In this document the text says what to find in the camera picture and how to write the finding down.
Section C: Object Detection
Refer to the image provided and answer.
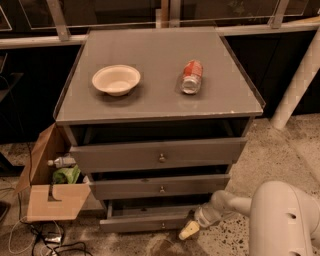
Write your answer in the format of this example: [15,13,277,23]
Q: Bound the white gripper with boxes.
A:
[179,203,220,240]

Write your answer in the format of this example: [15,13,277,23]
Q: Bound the grey bottom drawer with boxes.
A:
[100,198,198,233]

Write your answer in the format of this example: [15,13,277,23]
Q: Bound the grey drawer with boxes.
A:
[100,198,198,233]
[90,174,230,200]
[70,138,247,173]

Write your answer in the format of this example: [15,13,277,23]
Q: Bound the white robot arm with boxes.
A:
[179,181,320,256]

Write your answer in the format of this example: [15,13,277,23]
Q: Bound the grey middle drawer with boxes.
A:
[90,174,230,200]

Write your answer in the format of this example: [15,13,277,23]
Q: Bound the grey top drawer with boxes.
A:
[70,138,247,173]

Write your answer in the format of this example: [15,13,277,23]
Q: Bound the grey drawer cabinet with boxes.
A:
[53,27,266,214]

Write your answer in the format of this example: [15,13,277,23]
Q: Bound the green plastic bag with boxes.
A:
[52,165,80,184]

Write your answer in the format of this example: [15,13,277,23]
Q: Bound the clear plastic bottle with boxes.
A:
[47,157,76,168]

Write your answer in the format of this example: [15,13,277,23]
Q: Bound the red soda can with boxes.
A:
[181,60,203,95]

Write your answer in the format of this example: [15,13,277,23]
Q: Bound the brown cardboard box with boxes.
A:
[14,124,90,222]

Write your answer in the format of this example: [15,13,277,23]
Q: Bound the white paper bowl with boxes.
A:
[92,65,141,97]

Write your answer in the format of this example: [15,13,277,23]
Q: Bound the white slanted pole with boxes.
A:
[270,28,320,130]

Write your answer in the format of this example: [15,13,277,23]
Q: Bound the black floor cables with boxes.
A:
[19,216,94,256]

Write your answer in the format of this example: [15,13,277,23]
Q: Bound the white floor cable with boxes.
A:
[7,216,64,256]

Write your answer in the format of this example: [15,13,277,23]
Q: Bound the metal window rail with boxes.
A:
[0,0,320,50]

